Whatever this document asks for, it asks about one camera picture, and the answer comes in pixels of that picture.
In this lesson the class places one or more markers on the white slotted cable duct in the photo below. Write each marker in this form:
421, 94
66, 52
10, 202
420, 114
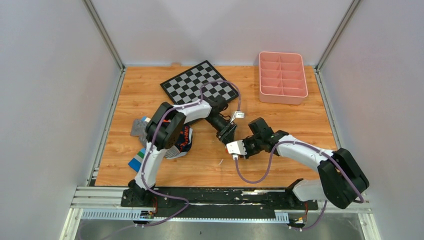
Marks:
142, 215

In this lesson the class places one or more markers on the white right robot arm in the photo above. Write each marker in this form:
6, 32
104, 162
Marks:
341, 181

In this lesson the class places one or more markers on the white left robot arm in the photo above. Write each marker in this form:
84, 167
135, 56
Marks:
162, 133

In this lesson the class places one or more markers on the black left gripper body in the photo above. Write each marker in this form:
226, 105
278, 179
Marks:
222, 126

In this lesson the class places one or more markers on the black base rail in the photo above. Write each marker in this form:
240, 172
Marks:
226, 202

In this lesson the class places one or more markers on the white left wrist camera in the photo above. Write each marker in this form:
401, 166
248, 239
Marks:
237, 115

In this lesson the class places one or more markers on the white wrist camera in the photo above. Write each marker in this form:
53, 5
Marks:
237, 115
236, 148

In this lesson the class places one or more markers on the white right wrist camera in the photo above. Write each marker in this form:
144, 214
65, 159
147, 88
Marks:
236, 148

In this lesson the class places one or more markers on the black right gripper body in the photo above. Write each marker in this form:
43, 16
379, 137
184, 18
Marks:
252, 146

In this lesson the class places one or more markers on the grey striped underwear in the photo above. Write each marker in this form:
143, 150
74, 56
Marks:
138, 129

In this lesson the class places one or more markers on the black white checkerboard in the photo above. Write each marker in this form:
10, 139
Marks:
185, 87

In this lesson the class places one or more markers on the pink compartment tray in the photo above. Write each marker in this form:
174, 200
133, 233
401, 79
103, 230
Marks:
282, 78

